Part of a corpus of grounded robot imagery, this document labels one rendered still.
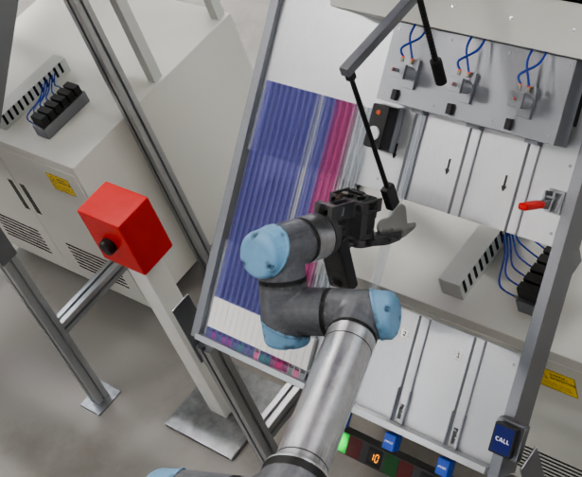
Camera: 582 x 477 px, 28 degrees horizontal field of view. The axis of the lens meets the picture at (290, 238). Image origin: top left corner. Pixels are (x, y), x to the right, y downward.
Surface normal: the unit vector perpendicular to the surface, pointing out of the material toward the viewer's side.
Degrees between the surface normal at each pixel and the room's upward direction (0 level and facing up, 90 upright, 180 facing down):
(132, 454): 0
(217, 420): 0
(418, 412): 43
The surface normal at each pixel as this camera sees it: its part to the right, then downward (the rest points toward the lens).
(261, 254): -0.65, 0.21
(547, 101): -0.61, -0.03
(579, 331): -0.29, -0.67
